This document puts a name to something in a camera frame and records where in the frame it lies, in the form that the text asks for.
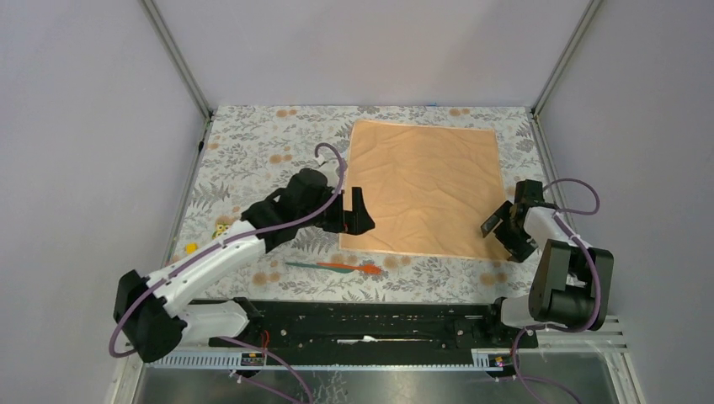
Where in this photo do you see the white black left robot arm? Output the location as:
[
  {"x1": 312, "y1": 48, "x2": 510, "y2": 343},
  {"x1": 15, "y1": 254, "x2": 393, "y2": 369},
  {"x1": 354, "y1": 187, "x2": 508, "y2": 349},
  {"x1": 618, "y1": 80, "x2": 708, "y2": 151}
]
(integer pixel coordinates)
[{"x1": 109, "y1": 168, "x2": 376, "y2": 363}]

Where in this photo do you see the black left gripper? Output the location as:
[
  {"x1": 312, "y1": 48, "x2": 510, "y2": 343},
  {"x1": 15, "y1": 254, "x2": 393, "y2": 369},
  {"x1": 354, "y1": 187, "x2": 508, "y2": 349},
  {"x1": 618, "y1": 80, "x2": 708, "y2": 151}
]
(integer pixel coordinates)
[{"x1": 298, "y1": 185, "x2": 375, "y2": 235}]

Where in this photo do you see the left aluminium frame post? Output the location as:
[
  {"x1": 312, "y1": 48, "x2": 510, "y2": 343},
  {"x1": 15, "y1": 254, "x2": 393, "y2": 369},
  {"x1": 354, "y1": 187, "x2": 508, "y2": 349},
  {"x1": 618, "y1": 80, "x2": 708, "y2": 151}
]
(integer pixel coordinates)
[{"x1": 138, "y1": 0, "x2": 213, "y2": 120}]

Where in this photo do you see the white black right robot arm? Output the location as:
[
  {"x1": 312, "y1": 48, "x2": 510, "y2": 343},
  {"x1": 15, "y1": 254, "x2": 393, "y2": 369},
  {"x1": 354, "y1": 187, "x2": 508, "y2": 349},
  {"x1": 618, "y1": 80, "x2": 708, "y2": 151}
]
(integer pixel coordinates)
[{"x1": 481, "y1": 179, "x2": 614, "y2": 347}]

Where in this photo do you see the orange cloth napkin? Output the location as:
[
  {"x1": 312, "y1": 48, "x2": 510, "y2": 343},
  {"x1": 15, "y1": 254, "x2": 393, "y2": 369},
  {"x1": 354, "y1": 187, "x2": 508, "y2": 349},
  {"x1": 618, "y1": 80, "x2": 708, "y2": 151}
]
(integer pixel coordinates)
[{"x1": 339, "y1": 120, "x2": 509, "y2": 261}]

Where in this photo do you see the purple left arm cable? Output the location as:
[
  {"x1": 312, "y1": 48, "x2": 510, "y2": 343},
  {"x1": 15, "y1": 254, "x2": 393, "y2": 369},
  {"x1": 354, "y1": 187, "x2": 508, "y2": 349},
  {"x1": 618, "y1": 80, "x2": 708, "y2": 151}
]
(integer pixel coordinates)
[{"x1": 108, "y1": 142, "x2": 348, "y2": 404}]

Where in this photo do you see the aluminium frame post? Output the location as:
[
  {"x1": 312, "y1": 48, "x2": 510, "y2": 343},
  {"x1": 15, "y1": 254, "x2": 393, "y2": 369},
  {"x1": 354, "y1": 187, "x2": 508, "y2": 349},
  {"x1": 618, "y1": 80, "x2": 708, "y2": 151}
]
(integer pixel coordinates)
[
  {"x1": 530, "y1": 0, "x2": 604, "y2": 117},
  {"x1": 138, "y1": 0, "x2": 213, "y2": 120}
]

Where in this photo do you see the right aluminium frame post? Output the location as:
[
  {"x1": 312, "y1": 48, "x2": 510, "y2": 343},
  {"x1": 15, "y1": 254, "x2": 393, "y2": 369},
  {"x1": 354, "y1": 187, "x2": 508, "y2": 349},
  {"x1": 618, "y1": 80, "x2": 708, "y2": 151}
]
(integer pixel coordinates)
[{"x1": 530, "y1": 0, "x2": 604, "y2": 117}]

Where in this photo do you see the orange plastic fork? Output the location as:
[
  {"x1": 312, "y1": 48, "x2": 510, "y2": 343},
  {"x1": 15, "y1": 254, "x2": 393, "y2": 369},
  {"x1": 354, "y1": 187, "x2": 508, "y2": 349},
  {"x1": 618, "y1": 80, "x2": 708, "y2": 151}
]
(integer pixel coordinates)
[{"x1": 317, "y1": 263, "x2": 382, "y2": 275}]

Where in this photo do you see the floral patterned tablecloth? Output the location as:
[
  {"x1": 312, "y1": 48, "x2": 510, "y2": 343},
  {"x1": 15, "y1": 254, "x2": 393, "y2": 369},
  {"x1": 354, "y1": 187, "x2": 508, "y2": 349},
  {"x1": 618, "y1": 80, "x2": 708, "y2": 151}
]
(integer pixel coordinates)
[{"x1": 173, "y1": 106, "x2": 548, "y2": 303}]

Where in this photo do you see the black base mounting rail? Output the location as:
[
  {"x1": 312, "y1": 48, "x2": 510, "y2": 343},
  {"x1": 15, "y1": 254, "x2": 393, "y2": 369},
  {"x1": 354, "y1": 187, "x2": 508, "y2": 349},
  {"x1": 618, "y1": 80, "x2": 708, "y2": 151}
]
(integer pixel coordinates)
[{"x1": 153, "y1": 298, "x2": 594, "y2": 367}]

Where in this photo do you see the teal plastic knife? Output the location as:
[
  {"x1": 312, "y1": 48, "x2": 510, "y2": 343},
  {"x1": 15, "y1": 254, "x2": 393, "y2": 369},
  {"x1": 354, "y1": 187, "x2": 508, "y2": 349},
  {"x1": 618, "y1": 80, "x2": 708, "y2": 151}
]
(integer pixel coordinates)
[{"x1": 285, "y1": 262, "x2": 354, "y2": 274}]

